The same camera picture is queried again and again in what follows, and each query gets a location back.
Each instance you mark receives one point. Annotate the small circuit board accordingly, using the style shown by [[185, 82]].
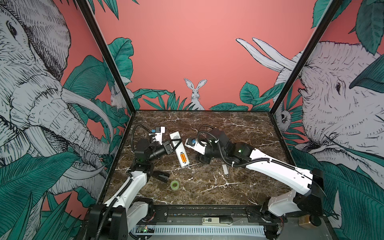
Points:
[[145, 229]]

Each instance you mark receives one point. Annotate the orange battery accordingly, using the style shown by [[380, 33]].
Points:
[[183, 158]]

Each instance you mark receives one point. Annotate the green tape roll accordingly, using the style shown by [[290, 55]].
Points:
[[175, 185]]

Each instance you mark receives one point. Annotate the white battery cover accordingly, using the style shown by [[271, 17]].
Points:
[[225, 169]]

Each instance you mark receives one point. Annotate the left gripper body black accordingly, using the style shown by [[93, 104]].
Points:
[[157, 152]]

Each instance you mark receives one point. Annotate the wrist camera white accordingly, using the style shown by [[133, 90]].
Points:
[[157, 134], [195, 145]]

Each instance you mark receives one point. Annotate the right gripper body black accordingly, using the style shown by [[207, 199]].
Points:
[[205, 154]]

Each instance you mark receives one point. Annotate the white slotted cable duct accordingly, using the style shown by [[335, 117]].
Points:
[[163, 230]]

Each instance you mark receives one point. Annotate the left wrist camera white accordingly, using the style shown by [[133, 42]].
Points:
[[157, 134]]

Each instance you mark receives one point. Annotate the black clip object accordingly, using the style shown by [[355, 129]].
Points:
[[162, 176]]

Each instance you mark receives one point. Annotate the white remote control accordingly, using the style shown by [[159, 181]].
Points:
[[179, 148]]

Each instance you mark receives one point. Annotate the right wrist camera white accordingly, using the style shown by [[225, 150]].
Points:
[[195, 145]]

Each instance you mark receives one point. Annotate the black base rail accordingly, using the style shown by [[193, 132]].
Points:
[[252, 213]]

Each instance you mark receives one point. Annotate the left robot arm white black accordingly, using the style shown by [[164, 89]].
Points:
[[114, 219]]

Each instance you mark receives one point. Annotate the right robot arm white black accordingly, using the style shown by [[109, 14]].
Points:
[[306, 194]]

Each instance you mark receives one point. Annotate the white label tag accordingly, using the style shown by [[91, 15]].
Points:
[[211, 221]]

